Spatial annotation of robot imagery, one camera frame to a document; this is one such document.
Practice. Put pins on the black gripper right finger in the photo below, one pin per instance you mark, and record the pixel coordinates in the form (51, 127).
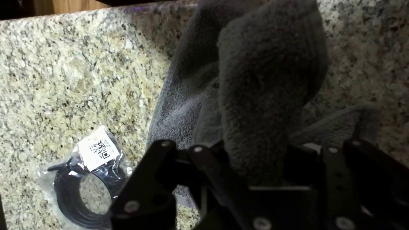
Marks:
(350, 192)

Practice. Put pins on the grey terry towel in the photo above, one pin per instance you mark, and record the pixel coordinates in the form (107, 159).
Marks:
(264, 85)

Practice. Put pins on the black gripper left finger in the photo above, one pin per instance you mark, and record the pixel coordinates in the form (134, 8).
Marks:
(145, 200)

